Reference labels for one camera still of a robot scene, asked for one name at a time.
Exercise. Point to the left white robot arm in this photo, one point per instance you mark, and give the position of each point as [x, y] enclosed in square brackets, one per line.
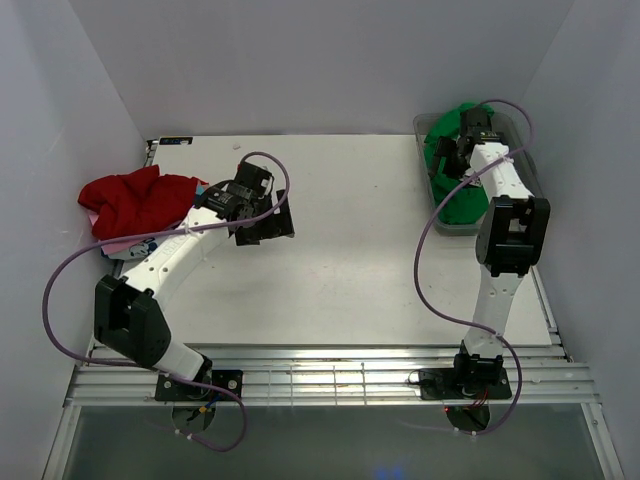
[129, 309]

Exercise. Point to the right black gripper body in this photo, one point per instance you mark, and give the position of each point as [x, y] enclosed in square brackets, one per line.
[448, 151]

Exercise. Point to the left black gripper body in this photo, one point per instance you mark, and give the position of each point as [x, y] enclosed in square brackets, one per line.
[265, 223]

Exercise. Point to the aluminium frame rail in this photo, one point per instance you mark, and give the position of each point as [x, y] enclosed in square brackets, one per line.
[293, 377]

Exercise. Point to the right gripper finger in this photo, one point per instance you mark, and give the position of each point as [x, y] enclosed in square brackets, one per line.
[445, 147]
[457, 164]

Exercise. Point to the blue label sticker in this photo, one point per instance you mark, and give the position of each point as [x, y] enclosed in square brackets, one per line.
[175, 141]

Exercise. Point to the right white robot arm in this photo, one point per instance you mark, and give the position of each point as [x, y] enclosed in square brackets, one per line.
[508, 244]

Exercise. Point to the red t shirt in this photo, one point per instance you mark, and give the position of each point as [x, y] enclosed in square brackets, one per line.
[140, 202]

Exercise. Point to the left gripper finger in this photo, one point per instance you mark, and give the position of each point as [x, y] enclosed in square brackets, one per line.
[279, 224]
[249, 234]

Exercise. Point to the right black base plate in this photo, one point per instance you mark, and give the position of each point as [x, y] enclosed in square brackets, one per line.
[442, 384]

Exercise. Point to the green t shirt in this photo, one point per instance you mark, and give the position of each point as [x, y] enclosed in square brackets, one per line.
[446, 171]

